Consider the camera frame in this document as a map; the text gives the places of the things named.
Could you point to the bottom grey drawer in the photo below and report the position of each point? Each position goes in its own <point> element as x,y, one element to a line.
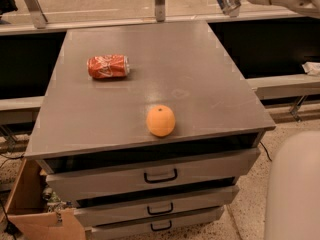
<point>156,224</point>

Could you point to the metal railing frame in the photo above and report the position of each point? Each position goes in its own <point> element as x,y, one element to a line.
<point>27,16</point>

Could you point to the grey drawer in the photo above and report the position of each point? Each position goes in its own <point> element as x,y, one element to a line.
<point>156,224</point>
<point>155,206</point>
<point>88,184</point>

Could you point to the middle grey drawer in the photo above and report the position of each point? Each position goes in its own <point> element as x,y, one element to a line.
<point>155,206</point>

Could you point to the crushed red cola can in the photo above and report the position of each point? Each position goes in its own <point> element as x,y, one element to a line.
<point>108,66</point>

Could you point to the top grey drawer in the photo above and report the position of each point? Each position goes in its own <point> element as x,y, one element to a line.
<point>88,184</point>

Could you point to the grey drawer cabinet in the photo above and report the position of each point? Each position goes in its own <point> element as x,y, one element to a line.
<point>86,123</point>

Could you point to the crushed silver redbull can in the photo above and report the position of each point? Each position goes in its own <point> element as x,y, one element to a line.
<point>230,8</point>

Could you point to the orange fruit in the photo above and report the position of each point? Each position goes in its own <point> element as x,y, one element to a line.
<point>160,121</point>

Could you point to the cardboard box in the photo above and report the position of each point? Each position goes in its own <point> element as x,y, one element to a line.
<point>27,210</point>

